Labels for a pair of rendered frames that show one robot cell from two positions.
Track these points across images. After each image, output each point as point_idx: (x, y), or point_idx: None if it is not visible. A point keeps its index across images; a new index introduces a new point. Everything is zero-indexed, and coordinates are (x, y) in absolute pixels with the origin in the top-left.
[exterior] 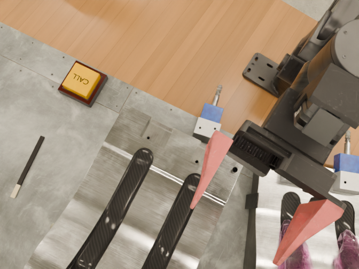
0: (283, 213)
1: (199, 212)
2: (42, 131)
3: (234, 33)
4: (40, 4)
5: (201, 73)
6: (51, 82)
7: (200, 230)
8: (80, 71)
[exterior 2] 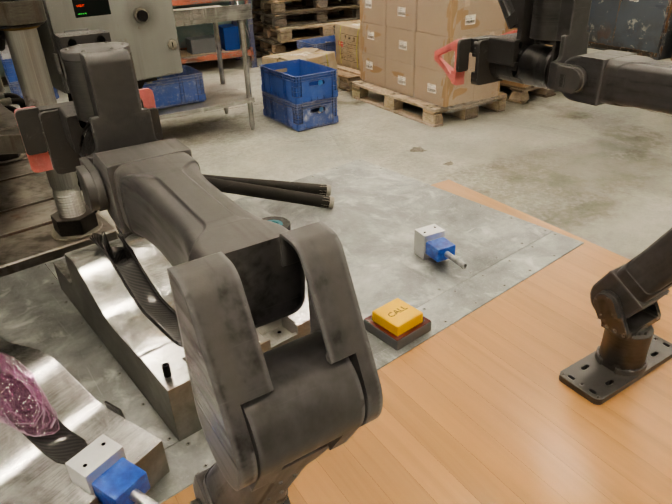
0: (67, 438)
1: (153, 335)
2: (356, 291)
3: None
4: (535, 319)
5: (357, 455)
6: (413, 306)
7: (135, 331)
8: (408, 313)
